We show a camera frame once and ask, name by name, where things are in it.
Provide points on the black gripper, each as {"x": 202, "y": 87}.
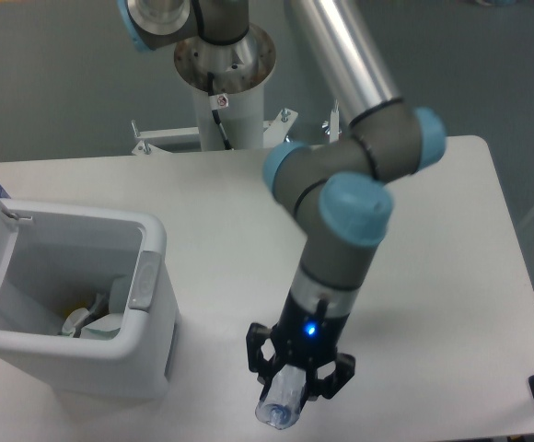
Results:
{"x": 304, "y": 339}

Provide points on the clear plastic water bottle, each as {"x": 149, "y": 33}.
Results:
{"x": 281, "y": 406}

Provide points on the clear plastic refill pouch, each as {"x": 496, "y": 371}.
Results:
{"x": 109, "y": 326}

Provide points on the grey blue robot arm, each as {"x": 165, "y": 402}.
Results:
{"x": 336, "y": 193}

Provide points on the white trash can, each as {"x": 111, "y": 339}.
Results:
{"x": 60, "y": 262}

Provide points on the white crumpled trash in bin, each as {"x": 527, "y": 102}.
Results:
{"x": 81, "y": 317}

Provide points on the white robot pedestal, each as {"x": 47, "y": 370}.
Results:
{"x": 227, "y": 85}

